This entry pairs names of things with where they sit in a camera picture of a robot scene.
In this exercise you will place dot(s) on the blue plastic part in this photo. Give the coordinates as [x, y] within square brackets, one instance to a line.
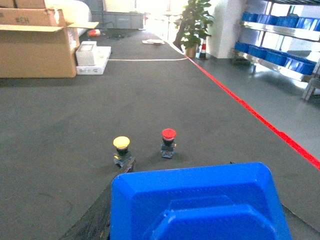
[224, 202]

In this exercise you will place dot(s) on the large white roll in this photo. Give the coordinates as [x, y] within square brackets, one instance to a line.
[74, 11]

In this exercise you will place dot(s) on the white foam box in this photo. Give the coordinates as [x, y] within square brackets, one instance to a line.
[87, 54]

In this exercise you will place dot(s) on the yellow mushroom push button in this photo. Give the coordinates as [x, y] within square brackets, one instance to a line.
[122, 155]

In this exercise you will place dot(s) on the grey plastic crate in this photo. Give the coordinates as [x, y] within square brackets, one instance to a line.
[123, 20]

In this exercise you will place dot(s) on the striped traffic cone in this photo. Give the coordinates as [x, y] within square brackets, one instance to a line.
[203, 51]

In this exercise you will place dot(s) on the potted green plant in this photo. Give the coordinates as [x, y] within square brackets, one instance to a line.
[193, 26]

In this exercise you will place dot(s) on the large brown cardboard box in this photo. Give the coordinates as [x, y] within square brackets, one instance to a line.
[37, 41]

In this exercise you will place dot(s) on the steel shelf rack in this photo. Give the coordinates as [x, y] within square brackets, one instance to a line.
[279, 35]

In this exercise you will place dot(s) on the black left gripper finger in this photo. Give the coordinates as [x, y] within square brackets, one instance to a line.
[95, 224]

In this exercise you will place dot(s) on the flat white carton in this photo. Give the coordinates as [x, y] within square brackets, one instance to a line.
[98, 69]

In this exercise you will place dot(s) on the red mushroom push button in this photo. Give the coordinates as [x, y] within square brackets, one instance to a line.
[168, 143]

